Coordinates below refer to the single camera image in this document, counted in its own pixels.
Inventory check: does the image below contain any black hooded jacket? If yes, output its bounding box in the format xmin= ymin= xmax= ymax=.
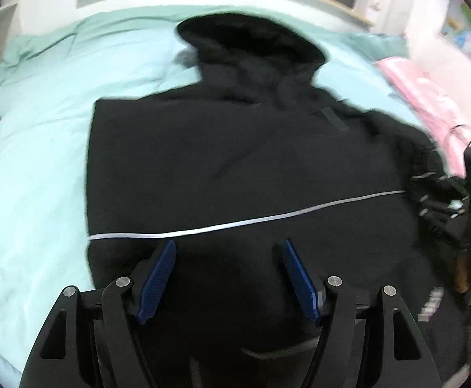
xmin=86 ymin=13 xmax=467 ymax=387

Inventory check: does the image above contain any colourful wall map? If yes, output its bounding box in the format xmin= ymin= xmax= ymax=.
xmin=441 ymin=3 xmax=471 ymax=59

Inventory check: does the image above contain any pink pillow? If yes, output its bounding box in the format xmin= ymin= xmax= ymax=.
xmin=376 ymin=57 xmax=471 ymax=177

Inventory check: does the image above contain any teal pillow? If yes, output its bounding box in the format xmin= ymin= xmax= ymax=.
xmin=341 ymin=32 xmax=409 ymax=62

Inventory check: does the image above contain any teal bed quilt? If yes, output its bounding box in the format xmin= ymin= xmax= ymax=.
xmin=0 ymin=5 xmax=422 ymax=385

